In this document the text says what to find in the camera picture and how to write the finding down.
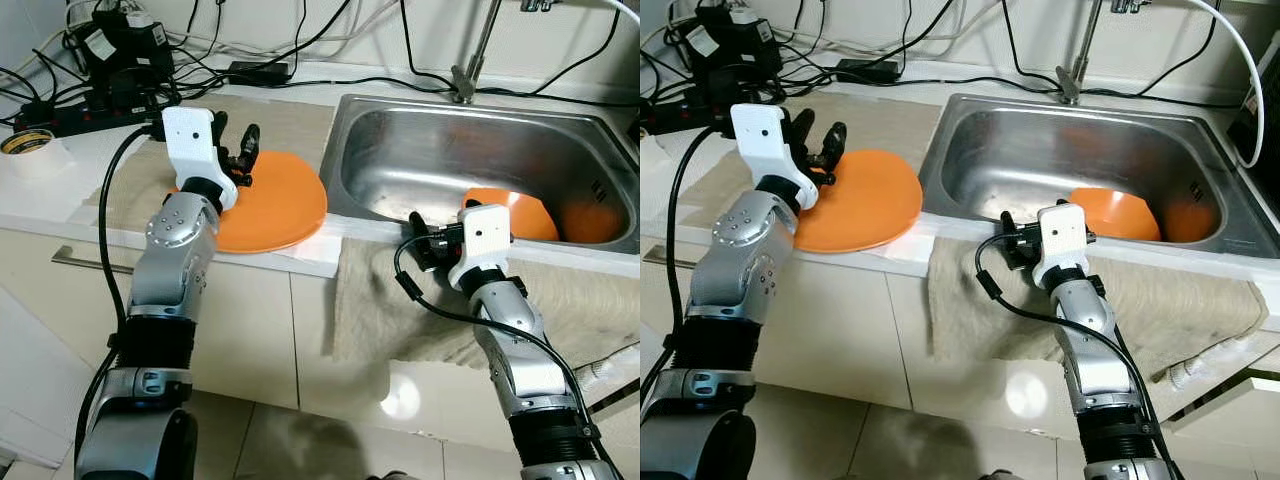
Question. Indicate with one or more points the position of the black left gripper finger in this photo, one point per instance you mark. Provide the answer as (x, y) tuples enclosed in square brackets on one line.
[(252, 145), (803, 125), (836, 143), (220, 128)]

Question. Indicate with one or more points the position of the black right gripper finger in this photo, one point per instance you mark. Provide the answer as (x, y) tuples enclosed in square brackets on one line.
[(1008, 226), (418, 228)]

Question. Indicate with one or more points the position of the orange plastic bowl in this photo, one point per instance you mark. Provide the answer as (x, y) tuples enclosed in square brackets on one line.
[(525, 215), (1125, 212)]

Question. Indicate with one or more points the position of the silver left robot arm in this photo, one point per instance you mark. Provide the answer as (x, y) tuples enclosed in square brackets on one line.
[(170, 280), (735, 280)]

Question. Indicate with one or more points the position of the beige counter mat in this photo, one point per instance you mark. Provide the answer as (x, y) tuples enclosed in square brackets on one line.
[(290, 125), (890, 120)]

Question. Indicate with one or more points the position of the orange plastic plate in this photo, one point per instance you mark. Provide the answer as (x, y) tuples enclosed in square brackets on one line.
[(875, 200), (285, 205)]

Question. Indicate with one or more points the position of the black power adapter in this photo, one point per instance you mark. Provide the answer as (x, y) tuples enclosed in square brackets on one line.
[(258, 72), (868, 70)]

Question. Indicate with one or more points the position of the beige hanging towel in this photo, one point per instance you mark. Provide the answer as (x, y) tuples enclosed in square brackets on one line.
[(400, 310), (1180, 310)]

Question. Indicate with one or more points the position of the stainless steel sink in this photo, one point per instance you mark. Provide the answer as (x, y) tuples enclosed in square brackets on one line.
[(440, 150), (1040, 150)]

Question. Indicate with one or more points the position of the black charger box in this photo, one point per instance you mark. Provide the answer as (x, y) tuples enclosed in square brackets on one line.
[(730, 50), (125, 55)]

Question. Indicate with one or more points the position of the black power strip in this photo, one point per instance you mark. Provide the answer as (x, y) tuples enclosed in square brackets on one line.
[(680, 115), (90, 120)]

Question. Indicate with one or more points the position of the metal faucet pipe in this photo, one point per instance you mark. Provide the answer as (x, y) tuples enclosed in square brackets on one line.
[(1068, 85), (463, 85)]

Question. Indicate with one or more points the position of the tape roll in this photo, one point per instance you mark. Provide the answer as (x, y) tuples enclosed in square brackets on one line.
[(30, 155)]

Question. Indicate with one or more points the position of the white drawer front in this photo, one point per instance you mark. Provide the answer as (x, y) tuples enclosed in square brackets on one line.
[(1235, 395), (620, 390)]

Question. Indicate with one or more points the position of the metal tap valve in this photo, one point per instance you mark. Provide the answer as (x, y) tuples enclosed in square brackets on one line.
[(540, 5), (1130, 5)]

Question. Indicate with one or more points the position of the black appliance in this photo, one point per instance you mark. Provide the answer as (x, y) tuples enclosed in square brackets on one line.
[(1268, 110)]

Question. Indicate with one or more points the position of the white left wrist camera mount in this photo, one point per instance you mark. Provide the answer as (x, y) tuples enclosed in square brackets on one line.
[(762, 140), (190, 140)]

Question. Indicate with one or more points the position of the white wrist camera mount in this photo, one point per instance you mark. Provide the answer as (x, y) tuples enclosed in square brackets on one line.
[(190, 140), (483, 240), (762, 140), (1063, 238)]

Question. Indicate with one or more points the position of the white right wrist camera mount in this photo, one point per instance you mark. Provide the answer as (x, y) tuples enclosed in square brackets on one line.
[(483, 240), (1063, 238)]

